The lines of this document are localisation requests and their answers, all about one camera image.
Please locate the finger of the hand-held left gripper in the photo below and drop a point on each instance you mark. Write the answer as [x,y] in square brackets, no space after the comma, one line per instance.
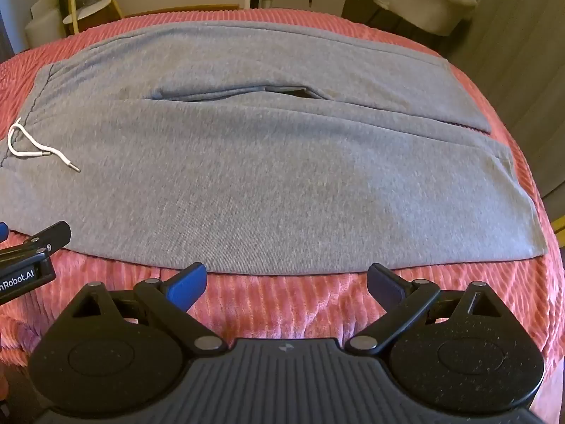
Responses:
[2,231]
[54,235]

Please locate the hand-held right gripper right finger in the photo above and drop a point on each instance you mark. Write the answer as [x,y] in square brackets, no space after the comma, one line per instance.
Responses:
[385,281]

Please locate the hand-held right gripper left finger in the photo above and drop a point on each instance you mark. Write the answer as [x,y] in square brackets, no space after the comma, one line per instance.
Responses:
[188,284]

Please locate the grey knitted sock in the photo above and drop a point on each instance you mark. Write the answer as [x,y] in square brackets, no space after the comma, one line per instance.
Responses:
[265,185]

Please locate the pink ribbed blanket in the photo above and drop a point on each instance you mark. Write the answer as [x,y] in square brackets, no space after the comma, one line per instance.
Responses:
[287,304]

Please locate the beige round stool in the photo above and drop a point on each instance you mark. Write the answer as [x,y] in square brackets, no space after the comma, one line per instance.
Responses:
[44,22]

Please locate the brown bed board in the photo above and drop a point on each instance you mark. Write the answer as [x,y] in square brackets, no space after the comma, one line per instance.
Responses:
[190,10]

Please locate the white upholstered chair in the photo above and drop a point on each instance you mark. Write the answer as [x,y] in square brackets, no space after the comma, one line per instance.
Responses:
[435,6]

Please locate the white round side table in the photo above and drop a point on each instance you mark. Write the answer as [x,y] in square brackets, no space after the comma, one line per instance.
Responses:
[383,1]

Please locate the yellow frame shelf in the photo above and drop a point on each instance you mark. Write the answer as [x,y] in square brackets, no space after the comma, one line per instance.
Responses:
[90,6]

